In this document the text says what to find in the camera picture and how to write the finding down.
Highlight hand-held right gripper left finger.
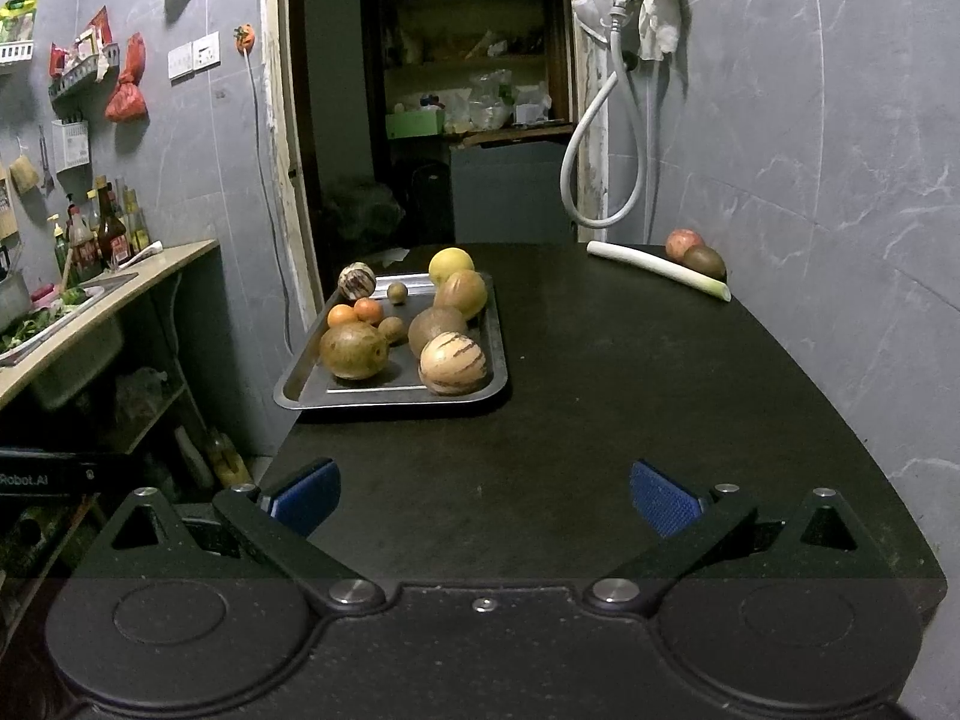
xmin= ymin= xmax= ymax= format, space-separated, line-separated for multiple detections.
xmin=75 ymin=457 xmax=387 ymax=612

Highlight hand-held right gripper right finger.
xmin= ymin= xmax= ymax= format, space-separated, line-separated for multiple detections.
xmin=583 ymin=460 xmax=901 ymax=612

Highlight metal tray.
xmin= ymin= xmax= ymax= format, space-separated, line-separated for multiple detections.
xmin=273 ymin=270 xmax=510 ymax=411

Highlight round olive green pear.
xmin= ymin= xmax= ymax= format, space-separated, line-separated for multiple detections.
xmin=319 ymin=322 xmax=390 ymax=381

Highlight pale striped pepino melon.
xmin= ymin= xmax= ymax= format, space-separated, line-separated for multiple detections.
xmin=418 ymin=331 xmax=490 ymax=396

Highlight large brown kiwi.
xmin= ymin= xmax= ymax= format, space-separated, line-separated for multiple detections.
xmin=408 ymin=307 xmax=470 ymax=359

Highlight dark striped pepino melon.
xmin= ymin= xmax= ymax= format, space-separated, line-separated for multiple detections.
xmin=337 ymin=262 xmax=377 ymax=302

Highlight yellow green mango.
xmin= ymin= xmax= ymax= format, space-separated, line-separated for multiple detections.
xmin=433 ymin=270 xmax=489 ymax=321

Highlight yellow round citrus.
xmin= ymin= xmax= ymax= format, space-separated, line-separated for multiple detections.
xmin=428 ymin=247 xmax=476 ymax=286

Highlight plastic bottle under counter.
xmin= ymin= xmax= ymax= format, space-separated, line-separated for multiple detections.
xmin=174 ymin=424 xmax=216 ymax=494

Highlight green leafy vegetables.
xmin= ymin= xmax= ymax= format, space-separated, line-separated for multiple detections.
xmin=0 ymin=285 xmax=85 ymax=355

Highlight metal sink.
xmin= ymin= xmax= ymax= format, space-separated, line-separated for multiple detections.
xmin=0 ymin=272 xmax=141 ymax=370

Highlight red label sauce bottle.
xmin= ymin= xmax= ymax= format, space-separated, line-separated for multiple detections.
xmin=67 ymin=205 xmax=100 ymax=280

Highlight white leek stalk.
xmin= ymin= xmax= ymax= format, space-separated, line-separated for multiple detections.
xmin=586 ymin=241 xmax=731 ymax=302

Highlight dark brown kiwi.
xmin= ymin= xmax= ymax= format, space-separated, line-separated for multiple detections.
xmin=682 ymin=245 xmax=728 ymax=282

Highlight beige kitchen counter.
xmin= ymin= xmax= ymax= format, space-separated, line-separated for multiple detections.
xmin=0 ymin=239 xmax=221 ymax=407

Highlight brown glass bottle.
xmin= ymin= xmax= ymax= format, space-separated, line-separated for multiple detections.
xmin=97 ymin=193 xmax=130 ymax=269

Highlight red apple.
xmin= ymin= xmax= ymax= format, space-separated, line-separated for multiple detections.
xmin=665 ymin=228 xmax=707 ymax=263

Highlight yellow oil bottle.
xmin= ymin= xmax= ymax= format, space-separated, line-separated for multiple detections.
xmin=122 ymin=186 xmax=152 ymax=254

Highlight dark bag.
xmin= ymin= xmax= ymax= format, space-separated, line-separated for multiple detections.
xmin=321 ymin=175 xmax=407 ymax=246

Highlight grey cabinet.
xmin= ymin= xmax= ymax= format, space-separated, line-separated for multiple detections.
xmin=448 ymin=137 xmax=580 ymax=246

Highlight green box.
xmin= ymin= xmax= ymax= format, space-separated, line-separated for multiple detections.
xmin=385 ymin=108 xmax=446 ymax=141

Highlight red plastic bag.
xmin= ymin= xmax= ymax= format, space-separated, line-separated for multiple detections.
xmin=104 ymin=31 xmax=149 ymax=124

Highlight crumpled clear plastic bags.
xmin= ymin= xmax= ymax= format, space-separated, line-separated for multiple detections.
xmin=467 ymin=70 xmax=516 ymax=130

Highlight wooden shelf unit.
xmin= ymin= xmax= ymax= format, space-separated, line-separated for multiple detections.
xmin=373 ymin=0 xmax=577 ymax=145

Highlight white cloth rag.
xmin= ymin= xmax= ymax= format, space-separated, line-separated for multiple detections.
xmin=636 ymin=0 xmax=681 ymax=62

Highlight white utensil handle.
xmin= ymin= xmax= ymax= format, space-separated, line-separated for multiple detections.
xmin=111 ymin=241 xmax=164 ymax=270

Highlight white wall basket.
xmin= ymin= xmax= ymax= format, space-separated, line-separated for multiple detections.
xmin=50 ymin=118 xmax=92 ymax=170

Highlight hanging thin cable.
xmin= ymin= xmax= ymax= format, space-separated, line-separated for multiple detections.
xmin=246 ymin=52 xmax=293 ymax=355

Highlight white flexible hose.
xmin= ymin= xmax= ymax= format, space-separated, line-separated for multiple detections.
xmin=561 ymin=11 xmax=647 ymax=230

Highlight worn white door frame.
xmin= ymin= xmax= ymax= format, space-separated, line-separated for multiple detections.
xmin=259 ymin=0 xmax=612 ymax=317

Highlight white wall rack red packets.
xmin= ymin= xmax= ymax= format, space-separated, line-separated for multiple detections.
xmin=48 ymin=6 xmax=122 ymax=100

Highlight white wall rack green packets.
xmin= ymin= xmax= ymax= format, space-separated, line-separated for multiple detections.
xmin=0 ymin=0 xmax=38 ymax=65

